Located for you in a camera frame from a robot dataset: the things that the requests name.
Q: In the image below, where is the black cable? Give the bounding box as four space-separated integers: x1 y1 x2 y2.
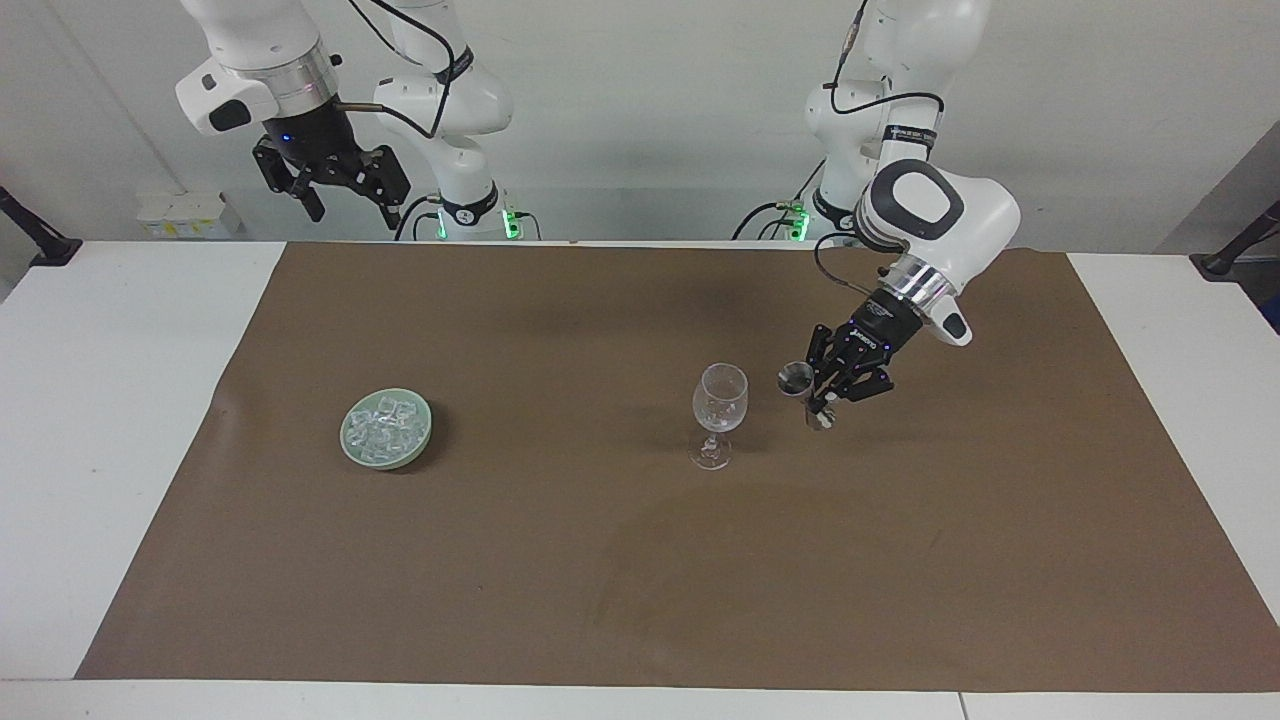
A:
394 194 443 242
812 231 887 298
828 0 947 117
333 0 474 141
731 158 833 242

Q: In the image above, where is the white plastic box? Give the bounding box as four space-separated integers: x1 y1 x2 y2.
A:
136 190 242 240

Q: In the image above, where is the small clear glass cup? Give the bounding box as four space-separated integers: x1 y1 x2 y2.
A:
777 361 839 432

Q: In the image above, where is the black stand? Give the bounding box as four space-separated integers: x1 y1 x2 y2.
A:
1189 199 1280 282
0 186 84 267

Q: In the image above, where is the clear wine glass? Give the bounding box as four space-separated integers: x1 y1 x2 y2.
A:
687 362 750 472

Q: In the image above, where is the green ceramic bowl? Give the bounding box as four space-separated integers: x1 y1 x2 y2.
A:
339 387 434 472

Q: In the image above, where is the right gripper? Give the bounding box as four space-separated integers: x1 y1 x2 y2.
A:
251 103 412 232

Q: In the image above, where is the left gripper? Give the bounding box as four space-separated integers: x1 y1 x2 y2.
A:
805 289 927 415

